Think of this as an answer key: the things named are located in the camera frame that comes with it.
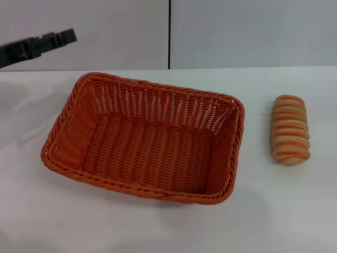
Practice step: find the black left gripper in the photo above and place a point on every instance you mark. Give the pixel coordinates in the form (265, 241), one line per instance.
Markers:
(15, 54)

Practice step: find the orange woven plastic basket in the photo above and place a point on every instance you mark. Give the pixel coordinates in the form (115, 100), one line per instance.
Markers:
(147, 153)

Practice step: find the orange striped bread loaf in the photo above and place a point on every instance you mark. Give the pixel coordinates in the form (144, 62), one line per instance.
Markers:
(289, 131)

